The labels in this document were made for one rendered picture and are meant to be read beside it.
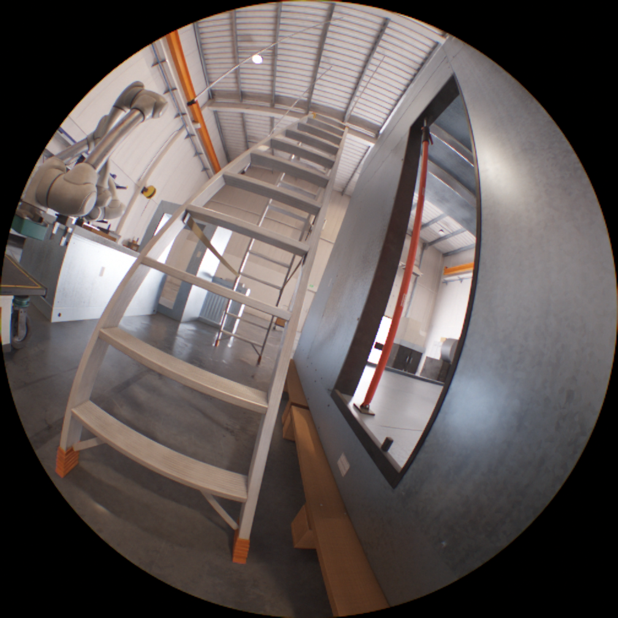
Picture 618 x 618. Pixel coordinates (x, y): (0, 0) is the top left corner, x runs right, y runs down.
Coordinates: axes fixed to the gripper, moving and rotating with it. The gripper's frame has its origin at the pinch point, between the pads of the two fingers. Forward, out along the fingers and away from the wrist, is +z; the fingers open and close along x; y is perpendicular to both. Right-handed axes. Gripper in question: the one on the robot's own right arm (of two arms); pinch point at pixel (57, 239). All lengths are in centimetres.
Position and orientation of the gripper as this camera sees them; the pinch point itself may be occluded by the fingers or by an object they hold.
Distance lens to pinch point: 146.2
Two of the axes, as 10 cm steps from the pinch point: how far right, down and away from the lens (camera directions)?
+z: -3.5, 9.4, -0.6
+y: 2.7, 0.4, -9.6
